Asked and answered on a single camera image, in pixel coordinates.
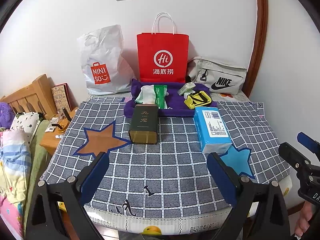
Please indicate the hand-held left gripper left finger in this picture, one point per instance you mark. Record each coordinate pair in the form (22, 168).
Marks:
(95, 175)

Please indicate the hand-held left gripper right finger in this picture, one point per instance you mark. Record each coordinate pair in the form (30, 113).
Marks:
(222, 177)

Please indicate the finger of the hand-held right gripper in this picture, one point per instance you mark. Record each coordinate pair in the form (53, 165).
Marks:
(292, 155)
(308, 142)

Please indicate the person's right hand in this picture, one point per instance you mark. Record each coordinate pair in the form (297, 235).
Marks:
(303, 220)

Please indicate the blue tissue pack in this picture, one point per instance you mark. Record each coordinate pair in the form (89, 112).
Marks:
(211, 130)

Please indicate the wooden nightstand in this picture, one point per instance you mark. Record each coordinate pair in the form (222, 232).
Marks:
(50, 142)

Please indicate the glass teapot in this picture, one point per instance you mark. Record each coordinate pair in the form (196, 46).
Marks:
(60, 125)

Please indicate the grey checked star cloth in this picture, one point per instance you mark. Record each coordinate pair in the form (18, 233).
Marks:
(162, 160)

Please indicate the white printed table cover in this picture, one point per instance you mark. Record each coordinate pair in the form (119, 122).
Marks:
(175, 222)

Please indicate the black bottle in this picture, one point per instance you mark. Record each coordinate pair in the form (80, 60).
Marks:
(66, 113)

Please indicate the dark green tin box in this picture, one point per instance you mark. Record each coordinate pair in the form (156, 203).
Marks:
(143, 122)

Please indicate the yellow black mesh pouch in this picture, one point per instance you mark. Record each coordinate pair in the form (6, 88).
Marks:
(197, 100)

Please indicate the colourful printed quilt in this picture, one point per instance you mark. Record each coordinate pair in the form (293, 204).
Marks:
(12, 167)

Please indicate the patterned book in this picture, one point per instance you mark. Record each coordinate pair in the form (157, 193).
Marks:
(61, 97)

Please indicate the white flower print pillow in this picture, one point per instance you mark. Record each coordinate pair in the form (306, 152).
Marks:
(25, 125)

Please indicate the purple towel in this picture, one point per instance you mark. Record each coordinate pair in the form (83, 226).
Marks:
(175, 105)

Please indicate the pale green cloth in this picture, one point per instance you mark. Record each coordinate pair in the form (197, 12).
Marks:
(144, 98)

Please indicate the small green pack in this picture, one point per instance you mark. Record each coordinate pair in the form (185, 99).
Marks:
(186, 88)

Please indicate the wooden headboard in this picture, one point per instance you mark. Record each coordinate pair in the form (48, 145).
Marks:
(37, 92)

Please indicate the green wet wipes packet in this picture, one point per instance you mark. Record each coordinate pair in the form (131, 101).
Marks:
(160, 96)

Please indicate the grey waist bag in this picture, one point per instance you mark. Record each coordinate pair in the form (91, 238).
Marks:
(225, 72)

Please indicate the purple plush toy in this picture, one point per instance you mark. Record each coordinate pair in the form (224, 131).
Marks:
(6, 115)

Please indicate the white plastic shopping bag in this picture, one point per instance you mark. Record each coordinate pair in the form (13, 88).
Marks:
(105, 55)

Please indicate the red paper bag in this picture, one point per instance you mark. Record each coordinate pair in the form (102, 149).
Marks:
(162, 47)

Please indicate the brown wooden door frame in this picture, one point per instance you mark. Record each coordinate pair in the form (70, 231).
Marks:
(261, 30)

